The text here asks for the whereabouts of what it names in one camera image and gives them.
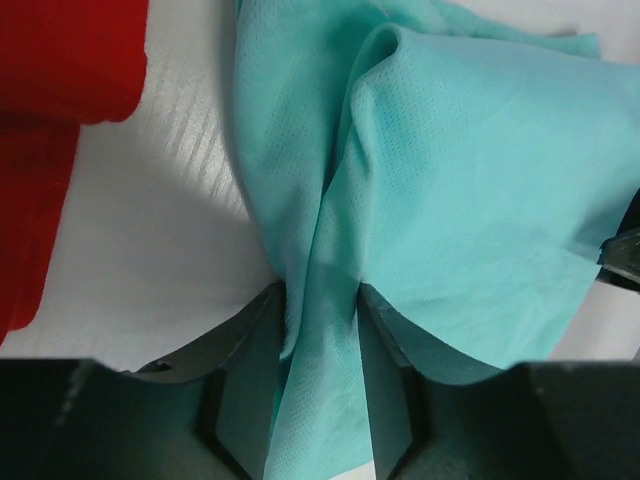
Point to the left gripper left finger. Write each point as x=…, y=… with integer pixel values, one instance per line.
x=203, y=411

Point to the red t shirt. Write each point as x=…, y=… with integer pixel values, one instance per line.
x=64, y=64

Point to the teal t shirt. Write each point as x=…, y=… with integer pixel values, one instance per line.
x=467, y=170

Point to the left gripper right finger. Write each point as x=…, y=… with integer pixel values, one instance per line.
x=436, y=413

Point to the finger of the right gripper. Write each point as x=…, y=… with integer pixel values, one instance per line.
x=619, y=256

